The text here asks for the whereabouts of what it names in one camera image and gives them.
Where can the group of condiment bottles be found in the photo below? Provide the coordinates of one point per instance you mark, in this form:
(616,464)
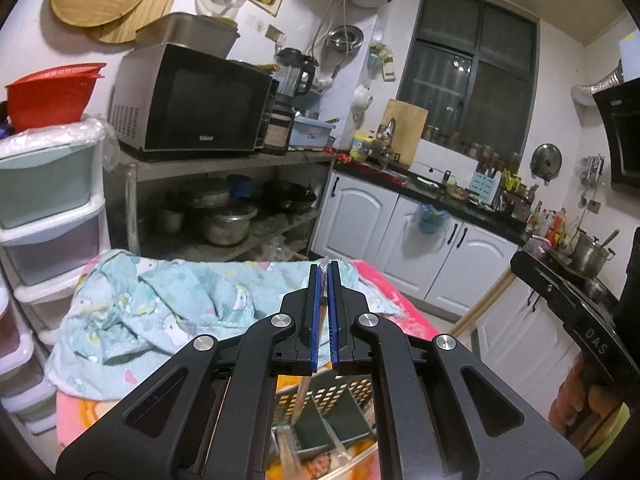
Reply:
(545,220)

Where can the glass bowl with food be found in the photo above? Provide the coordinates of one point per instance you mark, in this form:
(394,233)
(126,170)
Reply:
(457,191)

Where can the black microwave oven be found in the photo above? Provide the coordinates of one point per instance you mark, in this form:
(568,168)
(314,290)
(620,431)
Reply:
(200,100)

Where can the row of spice jars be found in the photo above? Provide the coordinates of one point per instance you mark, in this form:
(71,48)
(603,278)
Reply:
(465,142)

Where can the black wok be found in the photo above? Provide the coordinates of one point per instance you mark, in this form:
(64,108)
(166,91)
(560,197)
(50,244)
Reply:
(290,195)

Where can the blue plastic tub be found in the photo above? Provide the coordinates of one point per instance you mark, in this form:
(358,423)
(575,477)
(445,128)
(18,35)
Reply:
(312,127)

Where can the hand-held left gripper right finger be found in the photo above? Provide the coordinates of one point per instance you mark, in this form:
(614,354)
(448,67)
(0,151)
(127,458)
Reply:
(334,320)

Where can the black range hood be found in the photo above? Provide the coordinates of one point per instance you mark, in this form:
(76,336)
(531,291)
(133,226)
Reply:
(620,130)

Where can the yellow container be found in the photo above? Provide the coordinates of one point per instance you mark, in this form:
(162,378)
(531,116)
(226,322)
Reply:
(362,142)

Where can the grey lidded pot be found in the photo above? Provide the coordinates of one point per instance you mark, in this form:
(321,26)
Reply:
(205,192)

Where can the steel faucet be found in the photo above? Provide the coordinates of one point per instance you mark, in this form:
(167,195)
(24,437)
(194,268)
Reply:
(387,132)

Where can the wall socket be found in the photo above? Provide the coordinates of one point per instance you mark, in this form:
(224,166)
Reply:
(275,32)

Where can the pink printed blanket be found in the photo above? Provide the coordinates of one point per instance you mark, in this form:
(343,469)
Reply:
(410,320)

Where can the white kitchen cabinets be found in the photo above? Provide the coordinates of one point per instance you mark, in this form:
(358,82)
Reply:
(370,230)

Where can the teal plastic drawer tower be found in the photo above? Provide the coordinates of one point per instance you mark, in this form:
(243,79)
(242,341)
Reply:
(45,185)

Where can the blue bowl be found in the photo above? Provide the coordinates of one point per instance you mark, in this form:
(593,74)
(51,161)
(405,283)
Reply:
(240,185)

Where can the multicolour plastic drawer tower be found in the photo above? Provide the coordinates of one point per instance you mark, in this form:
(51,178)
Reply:
(20,350)

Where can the wooden pole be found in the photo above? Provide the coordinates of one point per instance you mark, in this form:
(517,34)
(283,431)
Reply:
(480,305)

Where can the light blue printed cloth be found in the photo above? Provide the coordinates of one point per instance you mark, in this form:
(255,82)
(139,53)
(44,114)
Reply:
(175,300)

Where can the dark framed window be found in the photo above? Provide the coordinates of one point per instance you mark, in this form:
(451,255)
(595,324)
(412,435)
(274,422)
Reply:
(475,60)

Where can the wooden cutting board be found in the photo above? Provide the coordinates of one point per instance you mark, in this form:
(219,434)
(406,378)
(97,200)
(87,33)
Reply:
(412,130)

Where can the wall utensil holder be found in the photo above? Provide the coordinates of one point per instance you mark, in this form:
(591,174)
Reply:
(381,57)

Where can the hanging steel utensils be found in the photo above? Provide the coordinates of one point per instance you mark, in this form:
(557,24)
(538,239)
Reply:
(590,170)

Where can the black blender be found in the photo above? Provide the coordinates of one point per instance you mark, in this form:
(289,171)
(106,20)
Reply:
(292,80)

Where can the light blue knife block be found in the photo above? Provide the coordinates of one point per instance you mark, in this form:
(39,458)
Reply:
(484,185)

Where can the steel stock pot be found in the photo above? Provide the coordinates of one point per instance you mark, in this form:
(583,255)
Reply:
(590,255)

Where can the aluminium exhaust duct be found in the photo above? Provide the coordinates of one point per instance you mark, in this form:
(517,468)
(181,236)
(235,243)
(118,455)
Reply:
(597,85)

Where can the steel shelf rack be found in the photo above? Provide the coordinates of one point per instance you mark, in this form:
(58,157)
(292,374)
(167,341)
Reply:
(225,162)

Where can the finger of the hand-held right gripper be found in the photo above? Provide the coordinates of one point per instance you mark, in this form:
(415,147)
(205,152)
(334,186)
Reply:
(537,275)

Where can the person's right hand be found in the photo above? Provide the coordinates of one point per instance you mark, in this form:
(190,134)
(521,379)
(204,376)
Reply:
(575,400)

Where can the green plastic utensil basket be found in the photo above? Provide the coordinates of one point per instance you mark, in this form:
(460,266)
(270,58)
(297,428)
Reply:
(345,395)

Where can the blue plastic bag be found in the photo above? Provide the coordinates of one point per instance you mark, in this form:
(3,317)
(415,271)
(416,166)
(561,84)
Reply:
(430,217)

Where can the chopstick pair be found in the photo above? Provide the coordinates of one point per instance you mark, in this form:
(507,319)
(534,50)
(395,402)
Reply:
(304,395)

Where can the hanging steel bowl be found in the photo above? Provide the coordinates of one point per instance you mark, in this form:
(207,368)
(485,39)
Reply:
(345,37)

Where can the hanging steel pot lid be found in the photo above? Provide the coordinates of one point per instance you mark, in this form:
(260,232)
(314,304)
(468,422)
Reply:
(546,160)

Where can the red plastic basin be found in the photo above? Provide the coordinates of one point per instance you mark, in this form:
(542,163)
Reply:
(50,97)

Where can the round wooden board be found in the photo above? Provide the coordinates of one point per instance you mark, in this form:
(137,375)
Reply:
(155,10)

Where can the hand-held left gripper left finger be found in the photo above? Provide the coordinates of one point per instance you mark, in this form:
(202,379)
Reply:
(314,320)

